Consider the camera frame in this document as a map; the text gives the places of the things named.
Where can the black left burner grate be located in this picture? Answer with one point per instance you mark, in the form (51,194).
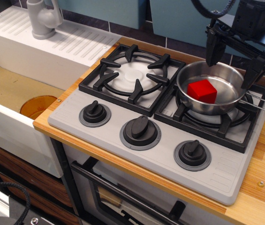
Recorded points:
(132,78)

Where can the grey toy faucet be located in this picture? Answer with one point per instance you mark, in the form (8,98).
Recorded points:
(43,21)

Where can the red cube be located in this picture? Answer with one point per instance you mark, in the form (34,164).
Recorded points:
(202,91)

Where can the grey stove top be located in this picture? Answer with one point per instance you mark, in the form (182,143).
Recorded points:
(220,181)

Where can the white sink unit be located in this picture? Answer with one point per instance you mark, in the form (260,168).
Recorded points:
(30,68)

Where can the wooden drawer front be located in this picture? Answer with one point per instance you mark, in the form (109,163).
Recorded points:
(47,193)

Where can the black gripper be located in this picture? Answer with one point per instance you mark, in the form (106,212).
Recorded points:
(244,32)

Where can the black middle stove knob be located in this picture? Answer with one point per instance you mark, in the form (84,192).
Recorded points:
(140,134)

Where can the black stove knob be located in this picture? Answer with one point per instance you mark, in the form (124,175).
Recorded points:
(94,115)
(192,156)
(140,134)

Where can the black right stove knob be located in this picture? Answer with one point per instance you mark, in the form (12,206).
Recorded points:
(192,156)

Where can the stainless steel pan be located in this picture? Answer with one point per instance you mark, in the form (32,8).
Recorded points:
(225,79)

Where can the black right burner grate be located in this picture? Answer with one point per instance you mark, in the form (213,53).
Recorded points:
(233,130)

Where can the black burner grate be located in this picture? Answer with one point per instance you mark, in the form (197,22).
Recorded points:
(233,130)
(132,78)

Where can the oven door with handle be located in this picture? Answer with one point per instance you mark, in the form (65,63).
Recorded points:
(121,199)

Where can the black left stove knob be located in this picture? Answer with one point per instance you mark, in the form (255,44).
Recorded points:
(94,115)

